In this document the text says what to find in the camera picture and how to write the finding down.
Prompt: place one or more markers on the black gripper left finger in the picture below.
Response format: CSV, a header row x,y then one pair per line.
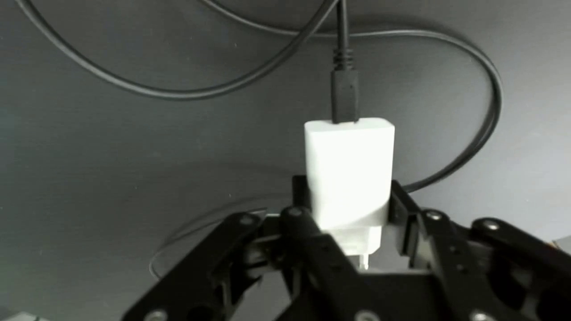
x,y
238,268

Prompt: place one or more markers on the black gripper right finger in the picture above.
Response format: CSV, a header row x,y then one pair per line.
x,y
475,268

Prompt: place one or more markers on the white charger adapter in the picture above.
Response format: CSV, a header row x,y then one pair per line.
x,y
348,172

